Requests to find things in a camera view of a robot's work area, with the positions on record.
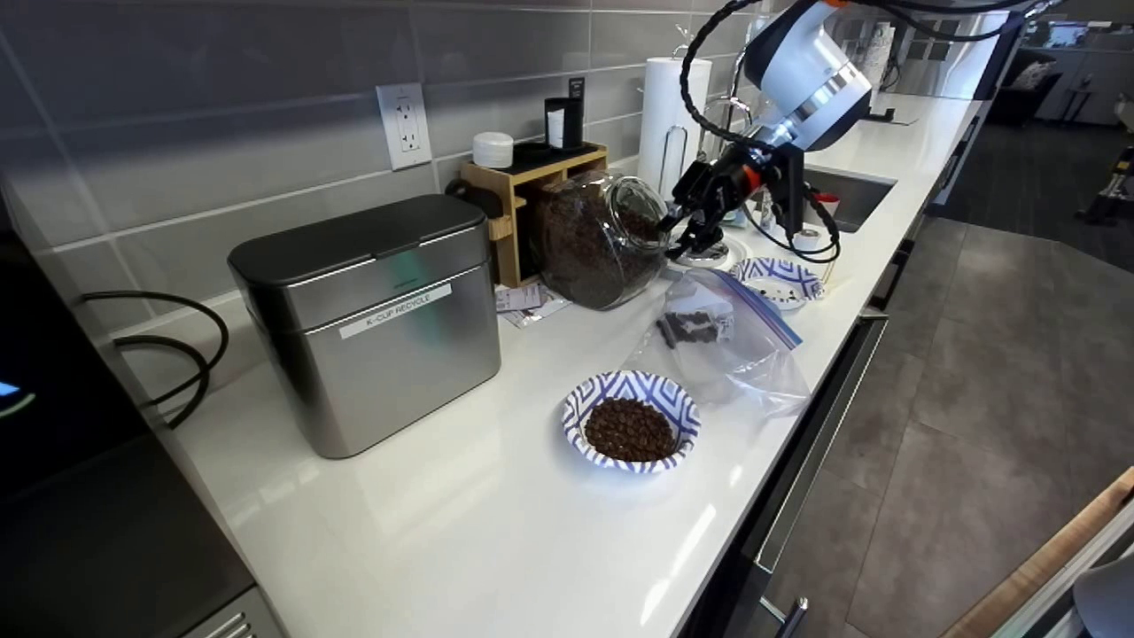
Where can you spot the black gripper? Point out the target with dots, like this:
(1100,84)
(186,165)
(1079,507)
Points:
(735,178)

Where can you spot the glass jar of coffee beans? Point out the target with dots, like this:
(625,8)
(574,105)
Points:
(596,251)

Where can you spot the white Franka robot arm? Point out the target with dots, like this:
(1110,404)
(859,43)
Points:
(827,71)

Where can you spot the crumpled papers beside jar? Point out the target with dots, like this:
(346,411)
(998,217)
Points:
(519,301)

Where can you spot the small white capped jar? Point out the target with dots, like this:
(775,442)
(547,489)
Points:
(494,151)

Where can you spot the white bowl with metal cup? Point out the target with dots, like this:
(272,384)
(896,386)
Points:
(733,251)

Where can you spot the clear zip bag with beans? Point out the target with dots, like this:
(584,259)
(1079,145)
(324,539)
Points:
(720,340)

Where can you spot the black bottles on rack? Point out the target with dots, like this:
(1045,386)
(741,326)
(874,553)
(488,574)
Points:
(565,116)

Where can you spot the dark kitchen sink basin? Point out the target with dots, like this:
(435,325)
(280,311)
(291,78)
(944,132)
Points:
(856,197)

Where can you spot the wooden countertop rack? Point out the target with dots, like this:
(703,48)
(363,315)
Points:
(507,198)

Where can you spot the bean-filled blue patterned paper bowl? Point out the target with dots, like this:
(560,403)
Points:
(630,427)

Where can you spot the stainless steel lidded bin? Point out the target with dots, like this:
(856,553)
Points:
(377,332)

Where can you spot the wooden board edge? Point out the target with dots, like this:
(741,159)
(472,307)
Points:
(1028,569)

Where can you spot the grey round object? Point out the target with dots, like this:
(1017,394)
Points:
(1106,599)

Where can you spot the black coffee machine appliance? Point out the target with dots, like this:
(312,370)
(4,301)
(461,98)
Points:
(57,498)

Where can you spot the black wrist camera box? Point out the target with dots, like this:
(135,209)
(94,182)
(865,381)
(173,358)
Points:
(789,188)

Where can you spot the white wall power outlet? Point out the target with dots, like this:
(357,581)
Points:
(404,124)

